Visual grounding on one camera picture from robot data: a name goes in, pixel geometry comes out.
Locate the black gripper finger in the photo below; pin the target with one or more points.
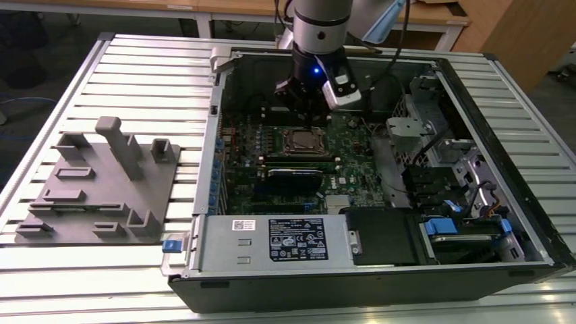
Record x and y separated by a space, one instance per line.
313 118
307 118

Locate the small CPU plate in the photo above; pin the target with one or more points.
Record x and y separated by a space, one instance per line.
305 139

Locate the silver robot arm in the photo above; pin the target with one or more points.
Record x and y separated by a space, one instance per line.
321 30

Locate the green motherboard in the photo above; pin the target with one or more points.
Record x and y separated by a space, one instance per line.
355 168

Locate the black graphics card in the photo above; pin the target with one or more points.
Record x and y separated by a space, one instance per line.
295 184

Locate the metal drive cage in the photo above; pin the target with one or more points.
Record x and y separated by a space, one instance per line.
404 128

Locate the silver chipset heatsink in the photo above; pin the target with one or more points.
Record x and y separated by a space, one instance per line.
337 204

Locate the hard disk in blue carrier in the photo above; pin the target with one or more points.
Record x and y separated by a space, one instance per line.
439 226

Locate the silver power supply unit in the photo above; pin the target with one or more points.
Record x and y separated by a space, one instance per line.
224 249

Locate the grey plastic parts rack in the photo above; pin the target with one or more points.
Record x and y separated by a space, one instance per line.
112 189

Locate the blue case latch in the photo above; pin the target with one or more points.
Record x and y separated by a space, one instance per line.
171 246

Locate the wooden cabinet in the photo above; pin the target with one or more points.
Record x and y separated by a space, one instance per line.
517 33

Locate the black open PC case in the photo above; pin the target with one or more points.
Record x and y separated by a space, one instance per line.
315 293

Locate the blue plastic clip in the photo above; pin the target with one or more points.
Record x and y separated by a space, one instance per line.
504 225

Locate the grey equipment on wheels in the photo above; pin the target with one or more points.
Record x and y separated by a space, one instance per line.
569 67

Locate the black office chair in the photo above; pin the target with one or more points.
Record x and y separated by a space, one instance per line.
23 50

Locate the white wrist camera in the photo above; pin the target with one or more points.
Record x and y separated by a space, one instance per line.
344 96

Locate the wooden desk white frame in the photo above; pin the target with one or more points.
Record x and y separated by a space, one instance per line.
443 17

